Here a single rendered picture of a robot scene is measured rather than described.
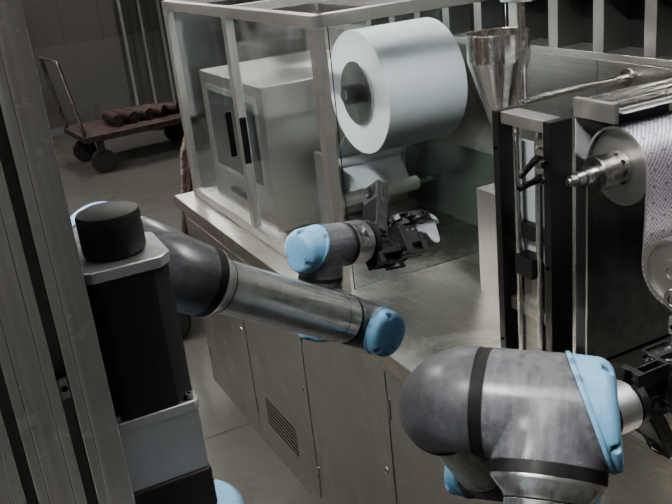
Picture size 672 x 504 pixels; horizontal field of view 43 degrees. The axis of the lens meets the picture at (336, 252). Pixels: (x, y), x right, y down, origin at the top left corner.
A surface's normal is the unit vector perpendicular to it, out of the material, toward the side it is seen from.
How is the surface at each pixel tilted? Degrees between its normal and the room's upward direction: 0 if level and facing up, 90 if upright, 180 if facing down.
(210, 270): 66
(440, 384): 48
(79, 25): 90
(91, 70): 90
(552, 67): 90
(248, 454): 0
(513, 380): 34
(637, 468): 0
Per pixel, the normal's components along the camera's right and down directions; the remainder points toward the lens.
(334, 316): 0.66, 0.13
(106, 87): 0.44, 0.29
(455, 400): -0.44, -0.11
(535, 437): -0.40, -0.32
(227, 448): -0.11, -0.93
